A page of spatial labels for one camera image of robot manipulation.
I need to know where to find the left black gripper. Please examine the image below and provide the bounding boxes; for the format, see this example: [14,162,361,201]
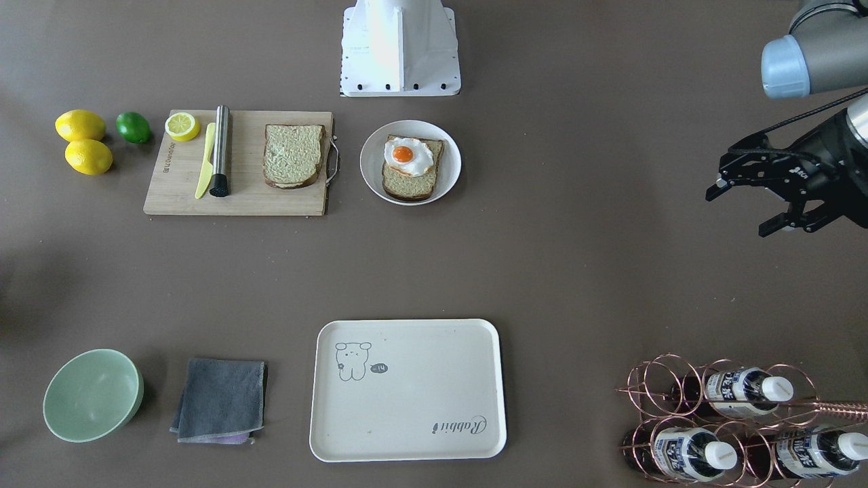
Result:
[705,108,867,237]

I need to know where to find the green spread bread slice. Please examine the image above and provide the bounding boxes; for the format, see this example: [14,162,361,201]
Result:
[262,124,326,190]

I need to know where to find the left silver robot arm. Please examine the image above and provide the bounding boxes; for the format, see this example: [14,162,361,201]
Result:
[705,1,867,237]

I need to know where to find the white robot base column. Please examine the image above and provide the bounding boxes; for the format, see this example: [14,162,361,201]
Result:
[339,1,462,97]

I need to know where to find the cream rabbit tray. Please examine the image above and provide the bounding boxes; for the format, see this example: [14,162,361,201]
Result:
[309,319,507,463]

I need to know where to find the tea bottle one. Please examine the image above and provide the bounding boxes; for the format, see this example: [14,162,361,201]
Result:
[665,367,795,421]

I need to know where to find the tea bottle three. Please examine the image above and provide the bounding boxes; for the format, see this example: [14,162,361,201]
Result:
[745,424,867,480]

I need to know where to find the tea bottle two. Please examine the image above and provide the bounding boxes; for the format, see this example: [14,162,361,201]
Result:
[620,427,740,483]

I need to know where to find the bread slice with fried egg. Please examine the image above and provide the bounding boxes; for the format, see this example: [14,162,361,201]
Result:
[382,135,446,203]

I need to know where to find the white round plate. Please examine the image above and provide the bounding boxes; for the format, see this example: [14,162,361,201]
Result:
[360,121,462,206]

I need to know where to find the yellow plastic knife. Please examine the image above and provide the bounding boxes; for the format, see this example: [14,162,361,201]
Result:
[193,121,216,199]

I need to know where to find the grey folded cloth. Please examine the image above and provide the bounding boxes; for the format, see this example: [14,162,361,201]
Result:
[170,358,267,445]

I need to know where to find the lemon half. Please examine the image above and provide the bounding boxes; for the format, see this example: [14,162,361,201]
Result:
[164,112,201,142]

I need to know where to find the green lime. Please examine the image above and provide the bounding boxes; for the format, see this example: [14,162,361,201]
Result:
[115,111,152,144]

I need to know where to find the whole lemon two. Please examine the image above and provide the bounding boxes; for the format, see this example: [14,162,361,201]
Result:
[64,139,114,176]

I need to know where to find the whole lemon one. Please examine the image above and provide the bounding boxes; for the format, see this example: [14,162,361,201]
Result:
[55,109,106,142]

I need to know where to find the mint green bowl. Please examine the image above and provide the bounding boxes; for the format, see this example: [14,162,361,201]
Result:
[41,348,144,443]

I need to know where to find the black wrist camera cable left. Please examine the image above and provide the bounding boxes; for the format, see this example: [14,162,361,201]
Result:
[729,88,868,153]

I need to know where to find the copper wire bottle rack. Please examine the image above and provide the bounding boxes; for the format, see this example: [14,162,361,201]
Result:
[618,353,866,487]

